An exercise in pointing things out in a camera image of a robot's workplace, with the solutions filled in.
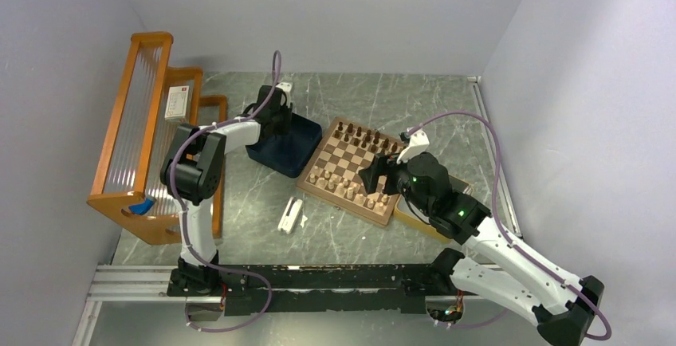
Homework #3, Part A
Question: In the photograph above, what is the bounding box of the wooden chessboard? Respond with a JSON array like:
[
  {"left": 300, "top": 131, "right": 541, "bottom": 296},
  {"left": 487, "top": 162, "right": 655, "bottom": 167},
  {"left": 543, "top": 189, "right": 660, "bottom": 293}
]
[{"left": 296, "top": 117, "right": 406, "bottom": 227}]

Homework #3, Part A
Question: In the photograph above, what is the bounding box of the dark blue tray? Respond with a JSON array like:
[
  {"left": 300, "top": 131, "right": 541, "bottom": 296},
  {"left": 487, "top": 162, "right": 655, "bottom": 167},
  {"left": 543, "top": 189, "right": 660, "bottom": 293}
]
[{"left": 246, "top": 112, "right": 323, "bottom": 179}]

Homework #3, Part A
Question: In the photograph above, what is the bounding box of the blue object on rack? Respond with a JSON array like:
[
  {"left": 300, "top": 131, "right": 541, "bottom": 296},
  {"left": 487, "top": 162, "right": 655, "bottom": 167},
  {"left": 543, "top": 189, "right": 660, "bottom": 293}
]
[{"left": 128, "top": 197, "right": 155, "bottom": 215}]

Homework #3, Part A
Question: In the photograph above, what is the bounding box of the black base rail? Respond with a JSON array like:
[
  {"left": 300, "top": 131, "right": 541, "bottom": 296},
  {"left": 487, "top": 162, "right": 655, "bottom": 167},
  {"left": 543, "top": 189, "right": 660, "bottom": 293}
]
[{"left": 167, "top": 263, "right": 458, "bottom": 317}]

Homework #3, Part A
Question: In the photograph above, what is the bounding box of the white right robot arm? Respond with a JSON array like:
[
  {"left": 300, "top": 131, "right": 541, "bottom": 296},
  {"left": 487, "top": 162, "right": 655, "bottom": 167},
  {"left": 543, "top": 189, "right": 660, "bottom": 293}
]
[{"left": 359, "top": 152, "right": 612, "bottom": 345}]

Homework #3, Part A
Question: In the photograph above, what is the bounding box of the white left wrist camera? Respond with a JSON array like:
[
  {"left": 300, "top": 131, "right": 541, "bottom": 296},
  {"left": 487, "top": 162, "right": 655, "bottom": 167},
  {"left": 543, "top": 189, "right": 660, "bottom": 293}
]
[{"left": 276, "top": 82, "right": 293, "bottom": 104}]

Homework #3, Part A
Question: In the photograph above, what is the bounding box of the white stapler-like device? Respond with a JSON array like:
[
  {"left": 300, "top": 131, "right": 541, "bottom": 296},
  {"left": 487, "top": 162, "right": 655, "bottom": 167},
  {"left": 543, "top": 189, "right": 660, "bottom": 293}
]
[{"left": 277, "top": 197, "right": 303, "bottom": 234}]

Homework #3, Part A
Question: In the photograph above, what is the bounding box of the orange wooden rack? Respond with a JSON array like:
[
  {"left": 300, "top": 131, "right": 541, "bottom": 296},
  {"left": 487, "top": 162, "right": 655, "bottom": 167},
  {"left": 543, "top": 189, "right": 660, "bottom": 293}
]
[{"left": 87, "top": 31, "right": 227, "bottom": 245}]

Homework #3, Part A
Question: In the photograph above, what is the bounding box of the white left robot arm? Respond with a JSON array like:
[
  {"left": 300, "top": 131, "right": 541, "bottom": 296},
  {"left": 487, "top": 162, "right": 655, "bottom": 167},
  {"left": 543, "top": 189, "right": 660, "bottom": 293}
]
[{"left": 160, "top": 82, "right": 293, "bottom": 295}]

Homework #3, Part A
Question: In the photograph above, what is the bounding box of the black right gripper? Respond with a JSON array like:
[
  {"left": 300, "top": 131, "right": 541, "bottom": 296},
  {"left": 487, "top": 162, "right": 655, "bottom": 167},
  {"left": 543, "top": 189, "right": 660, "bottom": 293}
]
[{"left": 359, "top": 147, "right": 433, "bottom": 216}]

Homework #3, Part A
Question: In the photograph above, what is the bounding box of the yellow tray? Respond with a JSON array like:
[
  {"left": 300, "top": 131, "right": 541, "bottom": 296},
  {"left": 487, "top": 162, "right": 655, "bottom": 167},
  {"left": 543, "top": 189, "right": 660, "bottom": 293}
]
[{"left": 393, "top": 175, "right": 473, "bottom": 244}]

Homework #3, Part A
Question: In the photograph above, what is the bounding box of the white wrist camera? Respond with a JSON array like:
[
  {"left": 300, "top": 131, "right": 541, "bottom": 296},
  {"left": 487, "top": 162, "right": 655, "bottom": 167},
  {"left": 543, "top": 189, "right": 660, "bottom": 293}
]
[
  {"left": 396, "top": 129, "right": 430, "bottom": 163},
  {"left": 276, "top": 82, "right": 293, "bottom": 104}
]

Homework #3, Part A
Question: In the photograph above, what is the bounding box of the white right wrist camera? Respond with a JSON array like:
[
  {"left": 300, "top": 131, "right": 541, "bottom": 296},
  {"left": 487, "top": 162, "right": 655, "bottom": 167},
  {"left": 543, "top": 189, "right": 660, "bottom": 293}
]
[{"left": 396, "top": 129, "right": 430, "bottom": 163}]

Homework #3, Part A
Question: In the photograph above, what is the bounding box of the white card box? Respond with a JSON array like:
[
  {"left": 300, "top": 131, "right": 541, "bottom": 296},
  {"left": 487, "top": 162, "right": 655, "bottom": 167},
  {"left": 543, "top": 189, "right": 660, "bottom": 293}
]
[{"left": 164, "top": 85, "right": 190, "bottom": 121}]

